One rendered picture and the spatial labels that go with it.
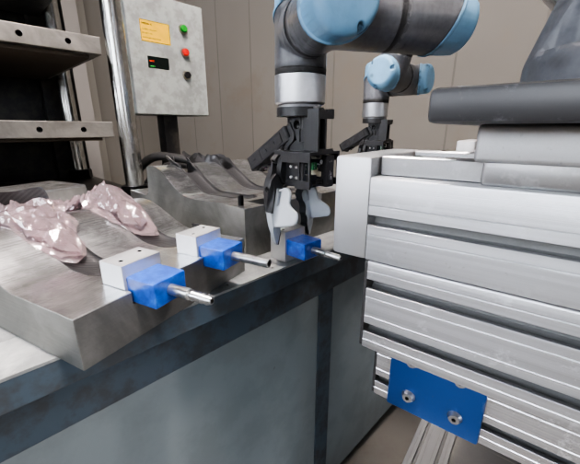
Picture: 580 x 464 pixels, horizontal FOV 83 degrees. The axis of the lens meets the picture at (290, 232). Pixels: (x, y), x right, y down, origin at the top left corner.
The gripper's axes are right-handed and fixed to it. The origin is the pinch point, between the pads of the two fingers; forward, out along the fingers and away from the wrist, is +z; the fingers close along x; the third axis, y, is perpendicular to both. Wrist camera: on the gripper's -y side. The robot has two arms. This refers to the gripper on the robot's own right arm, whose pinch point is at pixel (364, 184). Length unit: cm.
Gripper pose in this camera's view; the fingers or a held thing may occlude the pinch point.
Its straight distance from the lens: 110.7
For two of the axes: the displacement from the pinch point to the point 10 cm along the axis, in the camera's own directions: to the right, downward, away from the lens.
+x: 6.4, -2.3, 7.3
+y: 7.6, 1.9, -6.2
